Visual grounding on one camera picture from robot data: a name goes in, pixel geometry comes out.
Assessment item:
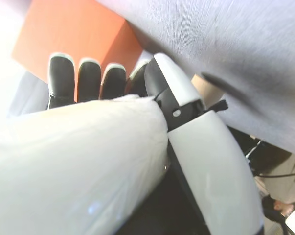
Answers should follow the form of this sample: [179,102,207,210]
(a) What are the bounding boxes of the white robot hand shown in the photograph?
[47,52,265,235]

